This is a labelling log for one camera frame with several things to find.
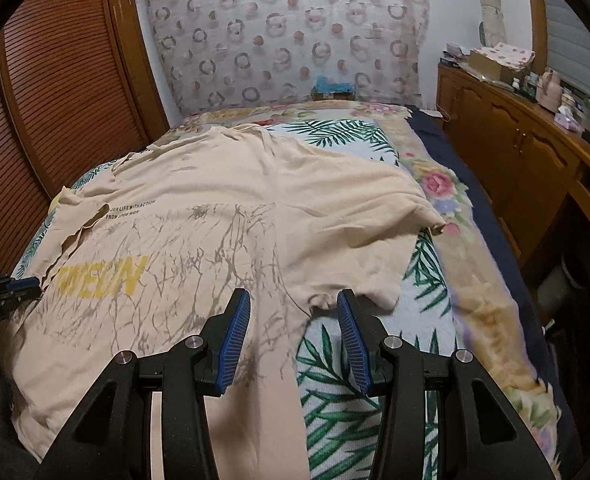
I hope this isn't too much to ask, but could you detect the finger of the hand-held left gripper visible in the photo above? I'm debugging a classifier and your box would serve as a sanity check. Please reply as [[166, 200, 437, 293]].
[[2, 276, 43, 306]]

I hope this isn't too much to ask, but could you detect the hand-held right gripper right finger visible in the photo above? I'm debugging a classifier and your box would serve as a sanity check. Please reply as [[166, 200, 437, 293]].
[[336, 289, 558, 480]]

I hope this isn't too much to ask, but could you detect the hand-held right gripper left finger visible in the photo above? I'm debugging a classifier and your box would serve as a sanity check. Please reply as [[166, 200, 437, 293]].
[[32, 287, 253, 480]]

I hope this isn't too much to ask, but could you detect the beige printed t-shirt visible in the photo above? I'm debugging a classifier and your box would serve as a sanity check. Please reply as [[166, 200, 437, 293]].
[[0, 125, 448, 480]]

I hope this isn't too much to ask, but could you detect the bed with floral sheet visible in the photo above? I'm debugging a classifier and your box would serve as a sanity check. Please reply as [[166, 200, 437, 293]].
[[15, 100, 571, 480]]

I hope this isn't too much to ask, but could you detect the navy bed sheet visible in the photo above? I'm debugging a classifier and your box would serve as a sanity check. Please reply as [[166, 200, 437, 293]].
[[407, 105, 590, 480]]

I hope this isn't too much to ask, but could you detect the wooden louvered wardrobe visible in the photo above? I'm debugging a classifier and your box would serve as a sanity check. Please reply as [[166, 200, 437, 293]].
[[0, 0, 171, 281]]

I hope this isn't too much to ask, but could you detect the long wooden cabinet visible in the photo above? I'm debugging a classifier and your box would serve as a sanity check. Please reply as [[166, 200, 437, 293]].
[[435, 62, 590, 271]]

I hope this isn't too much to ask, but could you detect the cardboard box with floral cloth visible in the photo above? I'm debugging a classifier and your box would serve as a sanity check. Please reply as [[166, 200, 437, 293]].
[[468, 45, 536, 83]]

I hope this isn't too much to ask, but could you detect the row of small cabinet-top items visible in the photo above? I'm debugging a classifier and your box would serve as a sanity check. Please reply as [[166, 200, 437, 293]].
[[512, 72, 590, 161]]

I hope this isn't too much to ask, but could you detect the white textured pipe cover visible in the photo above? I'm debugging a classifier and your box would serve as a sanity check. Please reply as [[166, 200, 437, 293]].
[[478, 0, 506, 46]]

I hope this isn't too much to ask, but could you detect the grey window roller shutter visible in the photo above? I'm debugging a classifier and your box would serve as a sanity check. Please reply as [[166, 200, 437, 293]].
[[545, 0, 590, 96]]

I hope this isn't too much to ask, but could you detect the ring patterned wall cloth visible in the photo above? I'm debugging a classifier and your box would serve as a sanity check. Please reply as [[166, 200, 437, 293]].
[[142, 0, 431, 116]]

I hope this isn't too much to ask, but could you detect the wooden window frame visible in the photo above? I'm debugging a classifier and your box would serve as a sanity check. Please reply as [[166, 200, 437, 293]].
[[522, 0, 551, 76]]

